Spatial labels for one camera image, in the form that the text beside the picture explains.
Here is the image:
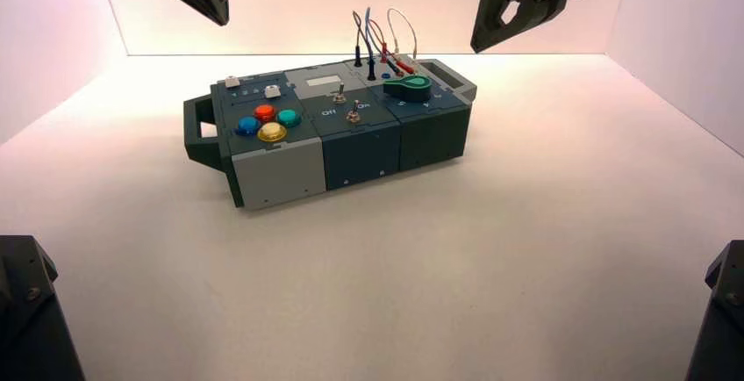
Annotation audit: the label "dark teal grey control box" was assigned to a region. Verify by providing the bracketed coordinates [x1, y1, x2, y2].
[183, 58, 478, 212]

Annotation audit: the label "yellow dome push button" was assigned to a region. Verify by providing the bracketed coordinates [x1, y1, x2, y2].
[256, 121, 289, 144]

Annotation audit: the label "blue dome push button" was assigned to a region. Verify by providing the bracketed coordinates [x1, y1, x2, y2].
[235, 116, 263, 138]

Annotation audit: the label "green rotary knob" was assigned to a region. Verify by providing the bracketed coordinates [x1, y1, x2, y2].
[383, 74, 434, 104]

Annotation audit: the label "white looped cable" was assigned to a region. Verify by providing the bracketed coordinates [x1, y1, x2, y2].
[386, 7, 419, 61]

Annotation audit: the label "grey display window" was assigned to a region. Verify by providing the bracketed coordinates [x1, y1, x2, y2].
[305, 75, 343, 90]

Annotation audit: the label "grey cable with black plug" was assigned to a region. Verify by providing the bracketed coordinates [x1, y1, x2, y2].
[351, 10, 369, 69]

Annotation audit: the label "red cable with red plug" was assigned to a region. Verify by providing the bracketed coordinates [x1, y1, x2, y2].
[368, 18, 416, 75]

